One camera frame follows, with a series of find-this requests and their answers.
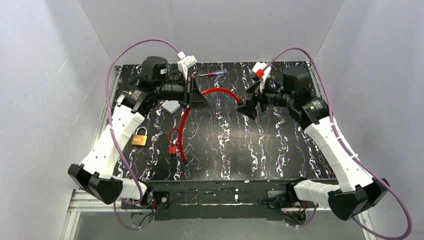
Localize red tethered cable with key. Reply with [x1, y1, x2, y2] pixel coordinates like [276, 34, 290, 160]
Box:
[175, 87, 244, 166]

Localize red cable tie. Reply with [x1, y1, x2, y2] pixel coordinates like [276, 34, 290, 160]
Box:
[167, 127, 179, 155]

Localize brass padlock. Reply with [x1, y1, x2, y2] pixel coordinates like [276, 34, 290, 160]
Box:
[131, 126, 148, 147]

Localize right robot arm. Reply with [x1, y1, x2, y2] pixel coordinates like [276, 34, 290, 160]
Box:
[236, 63, 388, 221]

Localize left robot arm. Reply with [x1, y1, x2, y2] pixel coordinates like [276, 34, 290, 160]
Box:
[67, 55, 210, 206]

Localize small silver padlock key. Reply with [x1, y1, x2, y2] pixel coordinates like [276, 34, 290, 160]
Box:
[151, 135, 160, 143]

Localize white square box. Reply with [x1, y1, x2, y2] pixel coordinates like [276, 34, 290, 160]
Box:
[161, 100, 181, 114]

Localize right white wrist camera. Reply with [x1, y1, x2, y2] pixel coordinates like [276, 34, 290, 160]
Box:
[249, 62, 271, 93]

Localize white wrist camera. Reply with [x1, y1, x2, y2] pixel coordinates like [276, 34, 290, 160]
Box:
[177, 51, 197, 80]
[249, 62, 271, 93]

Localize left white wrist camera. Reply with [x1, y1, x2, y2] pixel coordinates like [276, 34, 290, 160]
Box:
[177, 51, 197, 80]

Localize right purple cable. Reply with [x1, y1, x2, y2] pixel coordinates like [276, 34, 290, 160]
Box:
[264, 46, 413, 240]

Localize purple cable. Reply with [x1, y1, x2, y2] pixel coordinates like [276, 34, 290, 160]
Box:
[264, 46, 413, 240]
[104, 38, 182, 231]

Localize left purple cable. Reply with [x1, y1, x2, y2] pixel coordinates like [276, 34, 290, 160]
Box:
[104, 38, 182, 231]

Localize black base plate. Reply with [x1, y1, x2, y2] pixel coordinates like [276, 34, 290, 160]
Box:
[120, 180, 319, 222]

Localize aluminium frame rail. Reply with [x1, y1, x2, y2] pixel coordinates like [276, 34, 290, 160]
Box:
[68, 188, 374, 230]

